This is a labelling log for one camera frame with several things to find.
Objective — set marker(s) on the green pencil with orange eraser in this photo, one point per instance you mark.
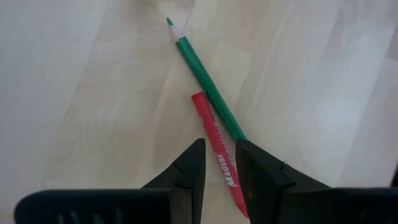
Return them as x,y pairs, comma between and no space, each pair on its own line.
204,77

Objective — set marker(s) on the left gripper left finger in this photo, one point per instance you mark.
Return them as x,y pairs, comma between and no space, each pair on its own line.
93,208

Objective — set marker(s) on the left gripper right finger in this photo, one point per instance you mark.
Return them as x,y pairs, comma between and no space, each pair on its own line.
311,208

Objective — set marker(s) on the red crayon with white print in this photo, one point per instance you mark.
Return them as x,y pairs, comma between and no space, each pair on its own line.
214,133

